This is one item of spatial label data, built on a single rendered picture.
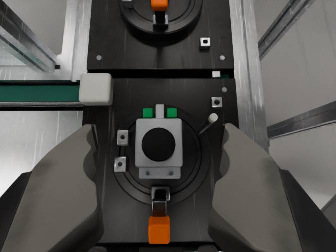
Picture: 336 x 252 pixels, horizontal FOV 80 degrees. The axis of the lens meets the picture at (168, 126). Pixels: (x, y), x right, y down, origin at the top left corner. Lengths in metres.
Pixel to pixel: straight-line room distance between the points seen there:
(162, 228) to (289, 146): 0.35
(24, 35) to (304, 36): 0.55
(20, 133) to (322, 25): 0.68
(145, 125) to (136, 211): 0.15
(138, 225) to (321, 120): 0.27
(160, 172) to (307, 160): 0.35
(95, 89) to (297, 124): 0.29
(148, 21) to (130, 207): 0.28
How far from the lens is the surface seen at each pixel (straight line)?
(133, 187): 0.28
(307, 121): 0.32
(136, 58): 0.35
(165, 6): 0.28
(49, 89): 0.40
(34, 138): 0.42
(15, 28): 0.34
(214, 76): 0.35
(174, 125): 0.19
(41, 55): 0.37
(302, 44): 0.58
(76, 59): 0.39
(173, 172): 0.22
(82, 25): 0.42
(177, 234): 0.31
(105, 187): 0.31
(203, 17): 0.40
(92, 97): 0.32
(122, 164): 0.27
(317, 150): 0.52
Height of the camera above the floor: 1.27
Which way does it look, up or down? 79 degrees down
